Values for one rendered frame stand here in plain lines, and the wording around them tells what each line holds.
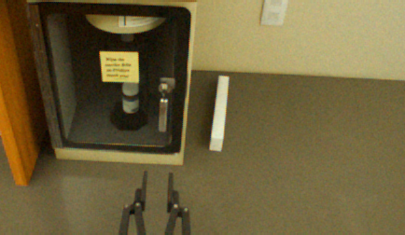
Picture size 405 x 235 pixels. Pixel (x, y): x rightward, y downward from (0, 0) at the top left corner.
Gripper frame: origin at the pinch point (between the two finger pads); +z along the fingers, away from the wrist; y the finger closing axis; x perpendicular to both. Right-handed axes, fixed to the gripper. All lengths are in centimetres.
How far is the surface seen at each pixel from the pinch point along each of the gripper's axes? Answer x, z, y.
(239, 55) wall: 15, 67, -24
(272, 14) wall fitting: -1, 66, -31
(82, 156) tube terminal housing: 18.8, 23.7, 18.9
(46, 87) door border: -4.1, 22.3, 25.0
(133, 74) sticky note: -9.1, 22.1, 6.1
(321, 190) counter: 19.3, 17.1, -40.3
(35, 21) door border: -20.4, 22.2, 25.1
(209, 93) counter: 19, 52, -14
